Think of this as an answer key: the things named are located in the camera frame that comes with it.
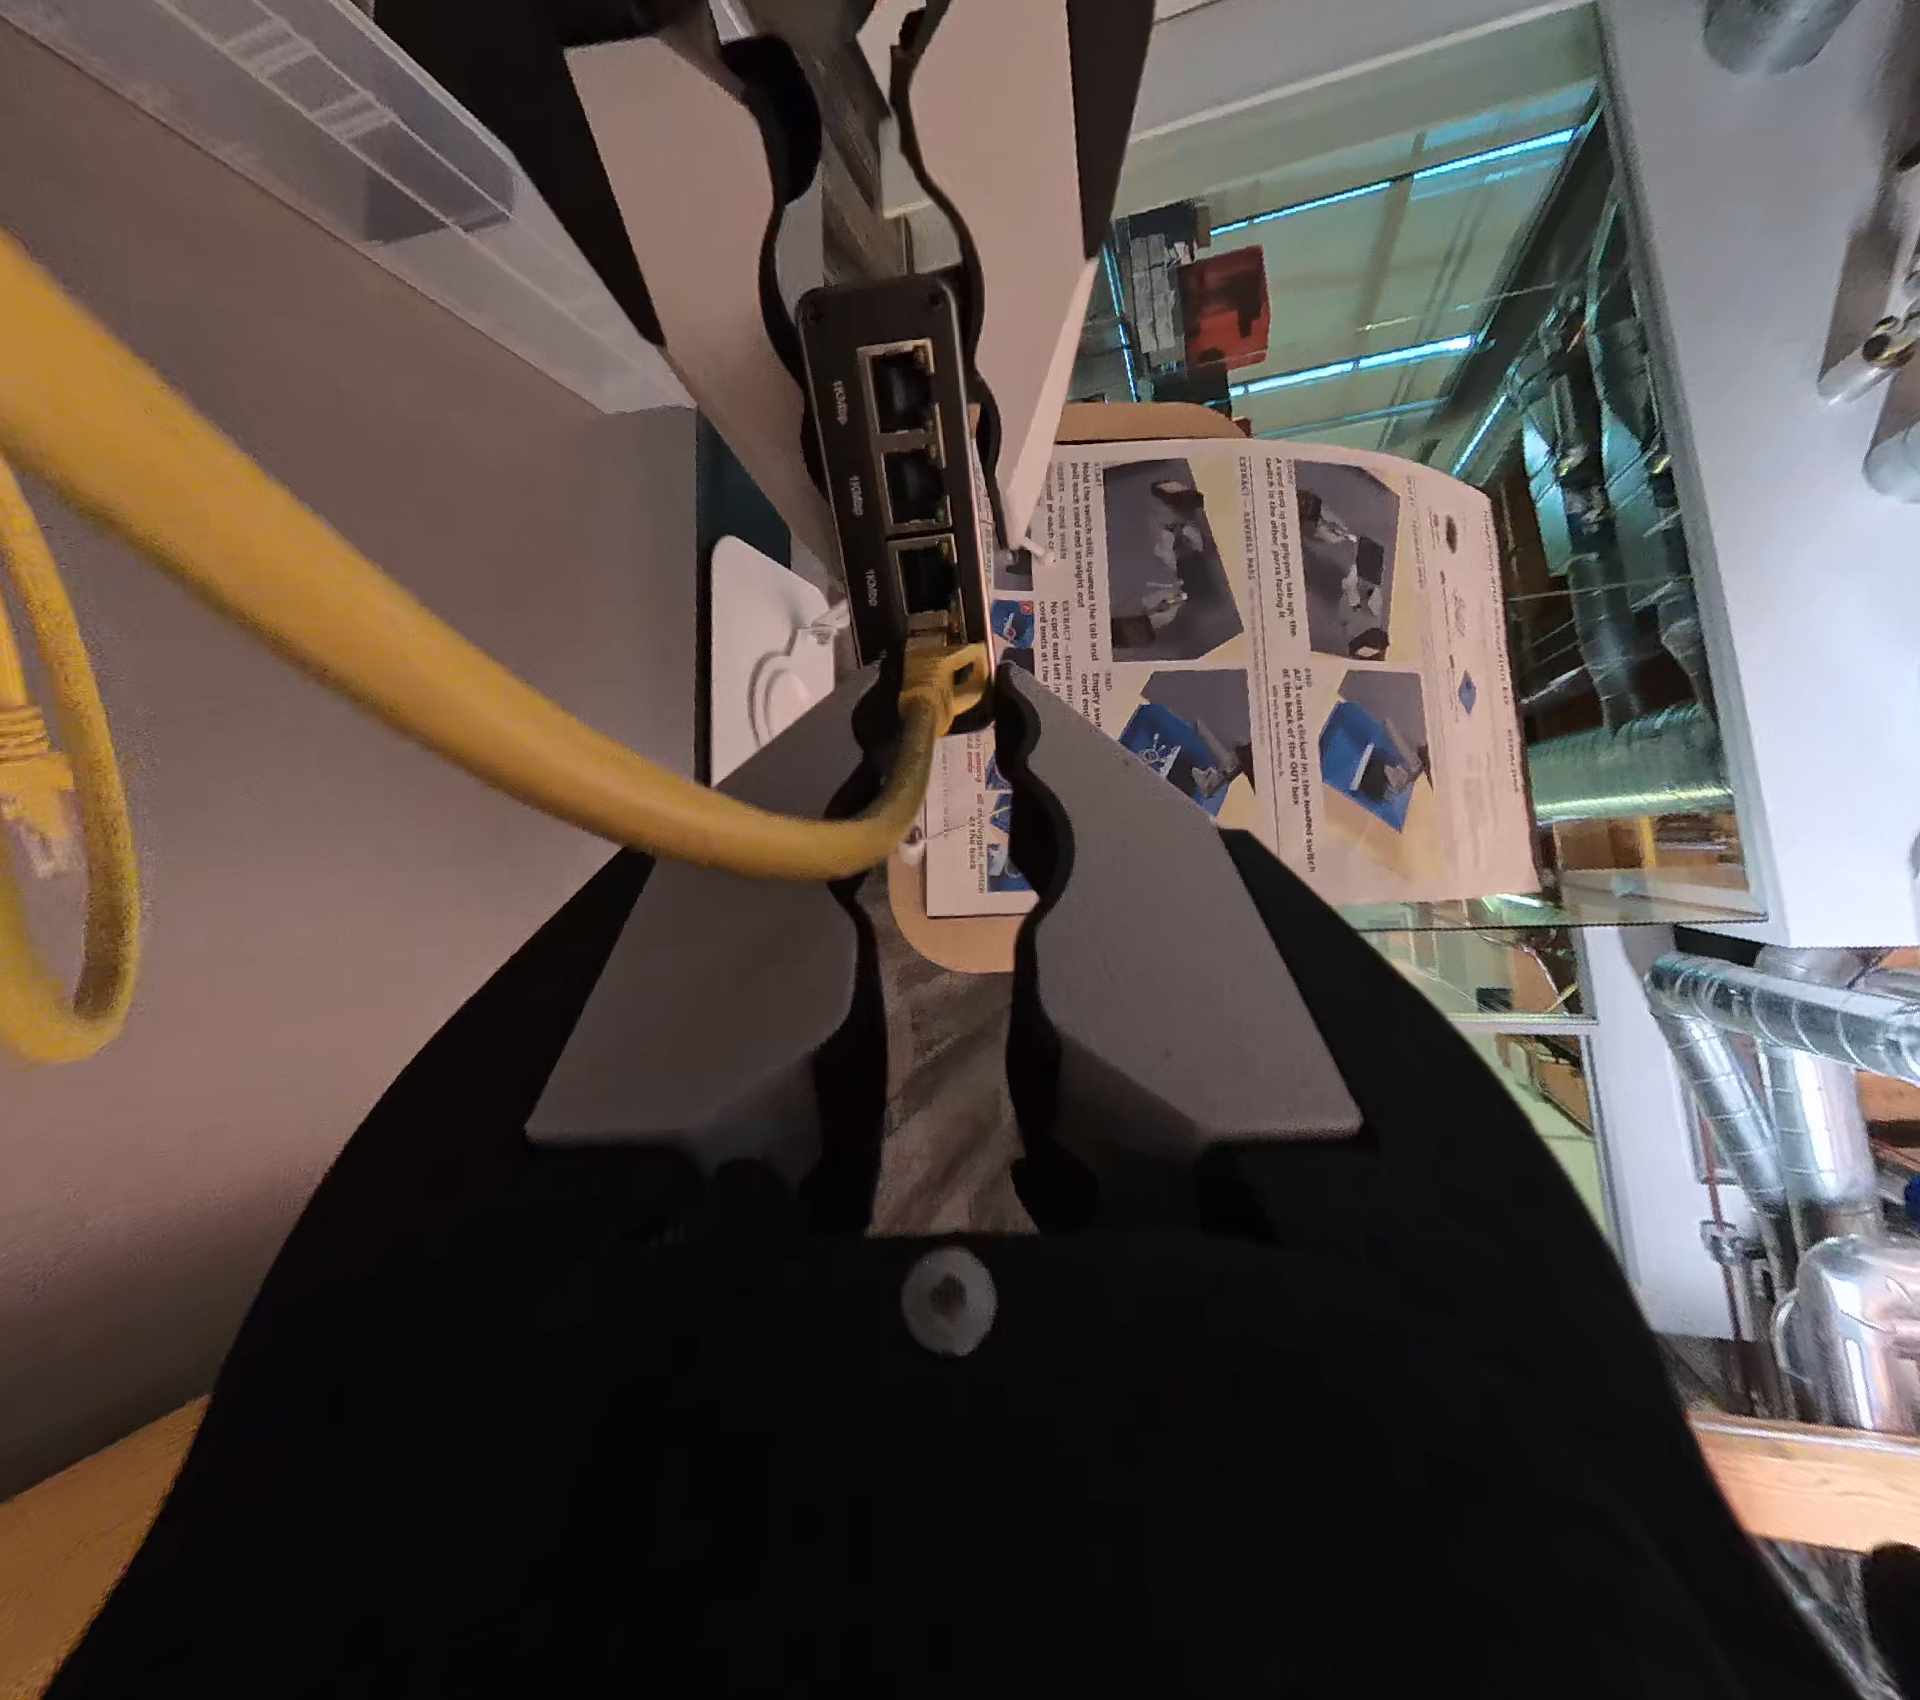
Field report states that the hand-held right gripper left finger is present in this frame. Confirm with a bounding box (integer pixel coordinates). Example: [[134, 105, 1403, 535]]
[[524, 663, 904, 1234]]

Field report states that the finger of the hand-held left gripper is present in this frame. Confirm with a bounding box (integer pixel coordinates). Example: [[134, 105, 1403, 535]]
[[563, 27, 860, 621], [886, 0, 1107, 557]]

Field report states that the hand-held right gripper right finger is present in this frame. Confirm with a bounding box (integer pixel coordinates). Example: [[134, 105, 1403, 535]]
[[990, 666, 1368, 1234]]

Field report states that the black network switch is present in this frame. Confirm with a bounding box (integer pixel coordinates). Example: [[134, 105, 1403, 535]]
[[794, 282, 1002, 687]]

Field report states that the yellow ethernet cable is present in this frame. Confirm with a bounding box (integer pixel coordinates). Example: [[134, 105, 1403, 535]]
[[0, 230, 995, 1065]]

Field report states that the clear plastic box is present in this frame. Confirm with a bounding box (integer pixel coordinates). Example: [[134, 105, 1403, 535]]
[[0, 0, 701, 415]]

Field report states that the wooden display board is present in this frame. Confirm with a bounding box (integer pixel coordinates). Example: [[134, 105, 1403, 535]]
[[886, 402, 1262, 973]]

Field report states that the red machine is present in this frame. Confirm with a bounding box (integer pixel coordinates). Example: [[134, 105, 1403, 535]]
[[1177, 245, 1269, 364]]

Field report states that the printed instruction sheet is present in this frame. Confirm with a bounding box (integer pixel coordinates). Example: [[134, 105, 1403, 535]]
[[918, 438, 1547, 922]]

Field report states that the white board stand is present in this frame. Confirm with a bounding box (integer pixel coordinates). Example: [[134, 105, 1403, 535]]
[[705, 535, 846, 760]]

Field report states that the wooden beam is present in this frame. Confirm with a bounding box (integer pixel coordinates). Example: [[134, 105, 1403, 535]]
[[1692, 1413, 1920, 1554]]

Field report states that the yellow plastic bin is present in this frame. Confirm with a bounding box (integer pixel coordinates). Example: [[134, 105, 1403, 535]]
[[0, 1396, 211, 1700]]

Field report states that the silver pipe fitting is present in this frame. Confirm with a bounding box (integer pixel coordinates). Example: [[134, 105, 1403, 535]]
[[1815, 81, 1920, 414]]

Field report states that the shiny silver duct cluster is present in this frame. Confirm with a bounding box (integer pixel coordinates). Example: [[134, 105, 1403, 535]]
[[1643, 950, 1920, 1434]]

